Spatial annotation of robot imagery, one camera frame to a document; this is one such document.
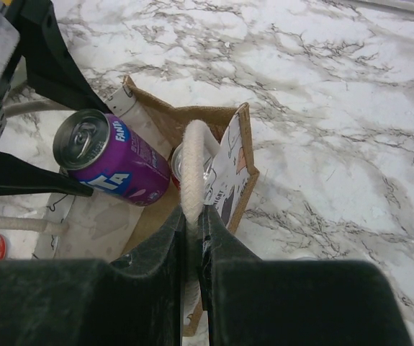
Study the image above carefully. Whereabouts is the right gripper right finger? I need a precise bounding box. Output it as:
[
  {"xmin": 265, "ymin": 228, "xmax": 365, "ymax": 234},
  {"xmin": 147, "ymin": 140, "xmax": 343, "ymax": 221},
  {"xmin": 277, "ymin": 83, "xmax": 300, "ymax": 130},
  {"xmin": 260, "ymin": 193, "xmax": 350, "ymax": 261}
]
[{"xmin": 199, "ymin": 205, "xmax": 407, "ymax": 345}]

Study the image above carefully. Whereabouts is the jute canvas tote bag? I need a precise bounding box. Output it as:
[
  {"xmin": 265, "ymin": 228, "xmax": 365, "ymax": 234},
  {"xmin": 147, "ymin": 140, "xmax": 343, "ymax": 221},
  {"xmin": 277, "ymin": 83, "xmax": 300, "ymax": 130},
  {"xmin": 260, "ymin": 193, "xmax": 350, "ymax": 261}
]
[{"xmin": 0, "ymin": 74, "xmax": 261, "ymax": 338}]

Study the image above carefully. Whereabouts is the purple fanta can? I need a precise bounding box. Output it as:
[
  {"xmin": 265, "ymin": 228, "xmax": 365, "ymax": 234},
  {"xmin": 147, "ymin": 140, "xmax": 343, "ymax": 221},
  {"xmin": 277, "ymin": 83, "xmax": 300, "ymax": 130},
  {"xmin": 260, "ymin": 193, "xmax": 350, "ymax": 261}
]
[{"xmin": 53, "ymin": 110, "xmax": 171, "ymax": 206}]

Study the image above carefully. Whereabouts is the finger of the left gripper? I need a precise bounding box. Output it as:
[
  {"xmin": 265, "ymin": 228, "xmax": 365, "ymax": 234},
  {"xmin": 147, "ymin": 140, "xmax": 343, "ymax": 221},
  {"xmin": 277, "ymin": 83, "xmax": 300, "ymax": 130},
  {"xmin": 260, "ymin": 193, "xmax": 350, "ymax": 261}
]
[
  {"xmin": 0, "ymin": 152, "xmax": 93, "ymax": 197},
  {"xmin": 17, "ymin": 1, "xmax": 109, "ymax": 112}
]

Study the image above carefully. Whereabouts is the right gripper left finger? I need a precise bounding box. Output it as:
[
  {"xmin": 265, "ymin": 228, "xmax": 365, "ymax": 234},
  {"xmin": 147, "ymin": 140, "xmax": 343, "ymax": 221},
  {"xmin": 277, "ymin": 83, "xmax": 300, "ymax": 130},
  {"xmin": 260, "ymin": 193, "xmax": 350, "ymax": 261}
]
[{"xmin": 0, "ymin": 208, "xmax": 185, "ymax": 345}]

